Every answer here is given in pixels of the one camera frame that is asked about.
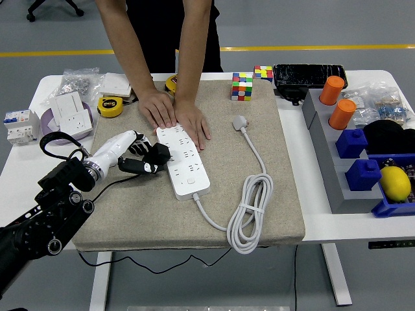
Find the yellow lemon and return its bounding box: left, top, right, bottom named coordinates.
left=379, top=166, right=412, bottom=202

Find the black table control panel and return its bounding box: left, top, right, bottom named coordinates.
left=368, top=240, right=415, bottom=250

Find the white power strip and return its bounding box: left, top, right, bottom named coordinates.
left=155, top=125, right=211, bottom=202

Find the blue plastic bin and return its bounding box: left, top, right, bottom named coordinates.
left=366, top=154, right=415, bottom=218

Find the clear plastic parts bag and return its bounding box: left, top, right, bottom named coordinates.
left=343, top=80, right=403, bottom=128

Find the person's right hand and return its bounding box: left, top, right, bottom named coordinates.
left=137, top=87, right=178, bottom=129

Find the black plug adapter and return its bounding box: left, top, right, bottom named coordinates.
left=142, top=142, right=171, bottom=166

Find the black device with strap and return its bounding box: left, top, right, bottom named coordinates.
left=274, top=86, right=311, bottom=107

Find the black table cable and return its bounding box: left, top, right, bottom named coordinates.
left=293, top=244, right=299, bottom=311

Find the clear bag of blue components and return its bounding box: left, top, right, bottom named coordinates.
left=372, top=95, right=415, bottom=127

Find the white double switch panel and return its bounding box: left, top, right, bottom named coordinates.
left=48, top=91, right=86, bottom=127

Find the white table leg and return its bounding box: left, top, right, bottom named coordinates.
left=320, top=242, right=353, bottom=307
left=89, top=251, right=113, bottom=311

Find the blue block with knob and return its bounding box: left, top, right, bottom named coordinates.
left=344, top=159, right=383, bottom=193
left=335, top=128, right=369, bottom=159

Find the white wall switch panel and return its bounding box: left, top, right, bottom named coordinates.
left=97, top=73, right=133, bottom=98

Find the person's left hand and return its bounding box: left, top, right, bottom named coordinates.
left=173, top=98, right=212, bottom=152

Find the clear bag of metal parts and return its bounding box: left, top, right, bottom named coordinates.
left=40, top=67, right=108, bottom=108

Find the orange cylinder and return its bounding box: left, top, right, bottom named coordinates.
left=328, top=99, right=357, bottom=130
left=319, top=75, right=346, bottom=106

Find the yellow tape measure with strap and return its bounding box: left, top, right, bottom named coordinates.
left=97, top=95, right=140, bottom=118

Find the small colourful puzzle cube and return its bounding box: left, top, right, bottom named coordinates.
left=253, top=65, right=274, bottom=82

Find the person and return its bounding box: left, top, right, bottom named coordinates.
left=124, top=0, right=224, bottom=74

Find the black cloth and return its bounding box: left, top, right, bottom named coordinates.
left=362, top=119, right=415, bottom=156

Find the black plastic tray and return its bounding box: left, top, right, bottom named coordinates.
left=273, top=63, right=349, bottom=90

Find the white power cord with plug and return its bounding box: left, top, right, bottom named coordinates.
left=193, top=115, right=275, bottom=255

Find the white wall socket panel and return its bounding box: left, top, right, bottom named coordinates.
left=58, top=109, right=95, bottom=137

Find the thin black adapter cord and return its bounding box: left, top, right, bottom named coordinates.
left=77, top=173, right=237, bottom=275

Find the white circuit breaker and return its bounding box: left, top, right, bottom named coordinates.
left=3, top=109, right=40, bottom=146

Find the large colourful puzzle cube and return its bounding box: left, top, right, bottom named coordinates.
left=230, top=71, right=254, bottom=102

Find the black office chair base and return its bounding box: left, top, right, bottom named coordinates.
left=26, top=0, right=86, bottom=23

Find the purple bowl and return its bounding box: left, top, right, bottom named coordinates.
left=40, top=102, right=98, bottom=146

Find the grey block holder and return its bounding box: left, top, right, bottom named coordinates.
left=302, top=87, right=386, bottom=214

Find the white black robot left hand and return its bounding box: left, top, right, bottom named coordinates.
left=86, top=129, right=167, bottom=178

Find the grey-brown mat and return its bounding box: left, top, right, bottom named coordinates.
left=71, top=79, right=306, bottom=252

